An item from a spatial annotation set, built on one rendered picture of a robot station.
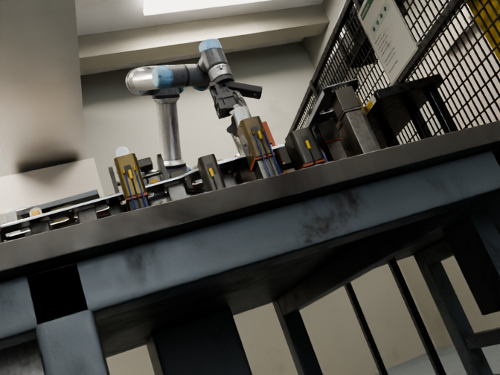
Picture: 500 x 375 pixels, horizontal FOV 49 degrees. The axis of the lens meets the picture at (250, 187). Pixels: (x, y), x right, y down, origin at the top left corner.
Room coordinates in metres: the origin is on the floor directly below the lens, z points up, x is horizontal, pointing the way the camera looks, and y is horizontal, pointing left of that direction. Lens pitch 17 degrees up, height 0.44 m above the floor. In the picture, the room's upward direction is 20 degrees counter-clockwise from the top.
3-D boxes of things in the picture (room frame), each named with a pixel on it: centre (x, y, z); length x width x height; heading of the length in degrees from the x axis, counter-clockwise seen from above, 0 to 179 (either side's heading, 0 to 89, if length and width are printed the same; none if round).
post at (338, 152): (1.46, -0.26, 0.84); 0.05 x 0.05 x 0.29; 14
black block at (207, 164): (1.39, 0.09, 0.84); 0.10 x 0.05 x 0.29; 14
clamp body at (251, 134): (1.39, -0.06, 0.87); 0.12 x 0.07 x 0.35; 14
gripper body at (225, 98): (1.61, -0.03, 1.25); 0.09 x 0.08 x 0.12; 104
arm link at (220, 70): (1.61, -0.04, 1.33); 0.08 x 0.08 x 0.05
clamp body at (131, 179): (1.34, 0.29, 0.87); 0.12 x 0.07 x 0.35; 14
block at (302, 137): (1.44, -0.18, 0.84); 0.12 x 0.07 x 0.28; 14
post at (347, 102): (1.29, -0.30, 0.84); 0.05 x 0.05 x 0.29; 14
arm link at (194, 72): (1.69, 0.03, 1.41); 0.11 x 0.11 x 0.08; 30
